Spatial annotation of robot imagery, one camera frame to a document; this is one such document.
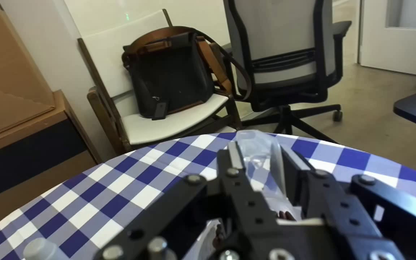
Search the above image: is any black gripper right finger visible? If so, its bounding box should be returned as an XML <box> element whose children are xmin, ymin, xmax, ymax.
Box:
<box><xmin>279</xmin><ymin>147</ymin><xmax>387</xmax><ymax>260</ymax></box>

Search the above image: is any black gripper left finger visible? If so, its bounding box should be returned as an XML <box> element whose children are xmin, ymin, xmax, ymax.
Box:
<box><xmin>216</xmin><ymin>141</ymin><xmax>286</xmax><ymax>260</ymax></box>

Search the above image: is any clear plastic measuring jar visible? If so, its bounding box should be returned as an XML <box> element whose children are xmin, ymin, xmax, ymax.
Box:
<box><xmin>184</xmin><ymin>135</ymin><xmax>301</xmax><ymax>260</ymax></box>

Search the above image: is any blue white checkered tablecloth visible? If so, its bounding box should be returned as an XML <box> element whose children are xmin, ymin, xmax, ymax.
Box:
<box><xmin>0</xmin><ymin>131</ymin><xmax>416</xmax><ymax>260</ymax></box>

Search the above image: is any black leather bag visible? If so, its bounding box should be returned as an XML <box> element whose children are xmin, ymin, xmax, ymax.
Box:
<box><xmin>122</xmin><ymin>26</ymin><xmax>252</xmax><ymax>120</ymax></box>

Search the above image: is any black office chair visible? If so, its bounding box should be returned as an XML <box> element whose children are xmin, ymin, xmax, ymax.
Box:
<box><xmin>224</xmin><ymin>0</ymin><xmax>351</xmax><ymax>140</ymax></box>

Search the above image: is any translucent grey shaker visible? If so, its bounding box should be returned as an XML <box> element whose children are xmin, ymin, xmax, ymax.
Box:
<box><xmin>23</xmin><ymin>238</ymin><xmax>68</xmax><ymax>260</ymax></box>

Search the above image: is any wooden chair white seat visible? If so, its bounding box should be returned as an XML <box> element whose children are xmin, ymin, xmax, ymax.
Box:
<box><xmin>77</xmin><ymin>11</ymin><xmax>242</xmax><ymax>153</ymax></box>

